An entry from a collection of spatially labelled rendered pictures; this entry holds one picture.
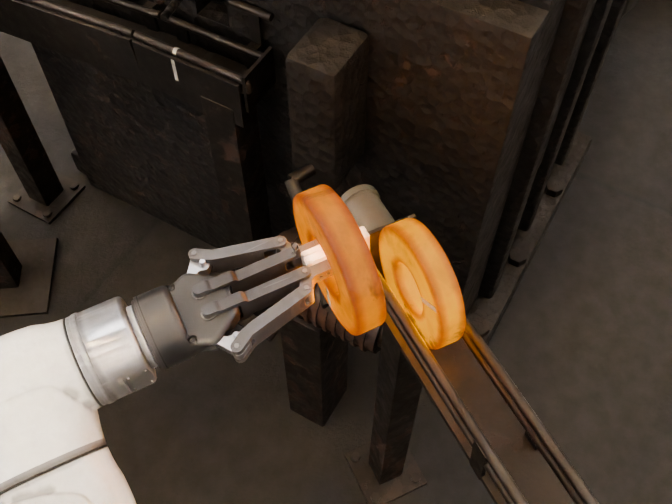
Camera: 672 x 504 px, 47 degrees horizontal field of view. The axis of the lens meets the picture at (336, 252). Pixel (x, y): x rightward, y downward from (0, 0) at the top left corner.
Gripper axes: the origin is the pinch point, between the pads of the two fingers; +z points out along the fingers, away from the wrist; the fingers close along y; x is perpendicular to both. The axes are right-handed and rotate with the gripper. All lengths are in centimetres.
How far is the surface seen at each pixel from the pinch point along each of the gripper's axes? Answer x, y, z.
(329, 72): -4.8, -27.4, 12.2
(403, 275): -15.6, -2.5, 9.5
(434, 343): -15.8, 7.0, 8.3
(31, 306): -81, -67, -46
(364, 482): -83, 0, 2
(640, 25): -91, -83, 133
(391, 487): -84, 3, 6
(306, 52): -4.5, -31.8, 11.0
